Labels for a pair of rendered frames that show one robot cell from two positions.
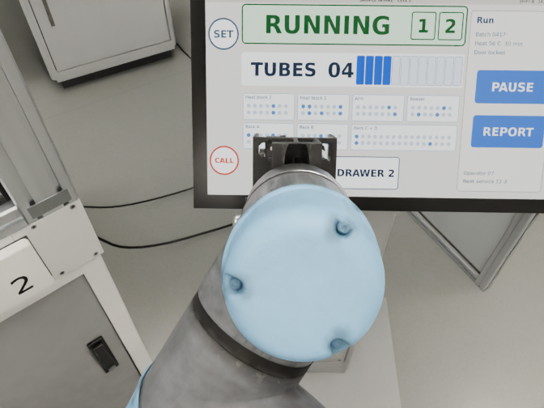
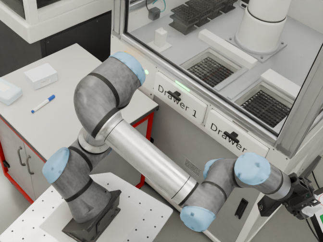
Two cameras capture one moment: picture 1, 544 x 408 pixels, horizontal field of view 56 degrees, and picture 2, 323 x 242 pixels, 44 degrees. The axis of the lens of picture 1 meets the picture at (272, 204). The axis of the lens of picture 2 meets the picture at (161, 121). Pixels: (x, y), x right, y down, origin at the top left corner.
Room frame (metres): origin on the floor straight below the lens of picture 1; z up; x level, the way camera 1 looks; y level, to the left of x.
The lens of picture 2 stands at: (-0.25, -0.56, 2.08)
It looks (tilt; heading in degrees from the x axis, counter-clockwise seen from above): 46 degrees down; 76
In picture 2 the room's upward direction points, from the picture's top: 9 degrees clockwise
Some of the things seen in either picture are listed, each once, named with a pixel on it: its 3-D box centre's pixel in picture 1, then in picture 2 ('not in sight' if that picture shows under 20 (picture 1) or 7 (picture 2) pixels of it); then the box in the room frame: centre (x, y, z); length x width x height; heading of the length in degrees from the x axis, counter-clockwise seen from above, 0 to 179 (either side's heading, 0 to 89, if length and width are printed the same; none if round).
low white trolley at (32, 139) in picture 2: not in sight; (72, 148); (-0.36, 0.84, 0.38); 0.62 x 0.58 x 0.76; 129
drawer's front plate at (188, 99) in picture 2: not in sight; (179, 97); (0.13, 0.71, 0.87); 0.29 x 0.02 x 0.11; 129
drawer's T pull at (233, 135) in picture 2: not in sight; (233, 135); (0.31, 0.45, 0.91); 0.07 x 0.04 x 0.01; 129
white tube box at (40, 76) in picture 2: not in sight; (41, 76); (-0.49, 0.96, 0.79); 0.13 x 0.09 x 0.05; 34
